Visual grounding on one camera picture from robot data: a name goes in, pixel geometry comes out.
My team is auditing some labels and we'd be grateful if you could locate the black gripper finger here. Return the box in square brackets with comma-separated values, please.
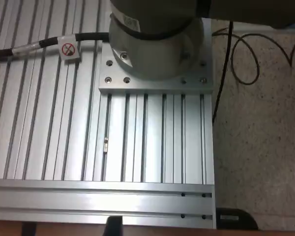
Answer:
[105, 215, 125, 236]

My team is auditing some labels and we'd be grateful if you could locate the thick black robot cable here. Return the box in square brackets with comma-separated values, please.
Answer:
[0, 32, 111, 65]

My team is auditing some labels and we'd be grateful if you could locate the aluminium mounting plate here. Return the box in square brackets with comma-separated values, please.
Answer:
[98, 18, 215, 95]

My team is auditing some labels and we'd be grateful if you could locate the black hanging cable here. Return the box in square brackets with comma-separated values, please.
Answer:
[211, 21, 234, 123]

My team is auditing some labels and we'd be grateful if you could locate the aluminium profile robot stand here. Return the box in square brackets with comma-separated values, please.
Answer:
[0, 0, 216, 229]

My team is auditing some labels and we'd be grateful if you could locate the thin black floor cable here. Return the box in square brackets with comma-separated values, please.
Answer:
[211, 27, 295, 86]

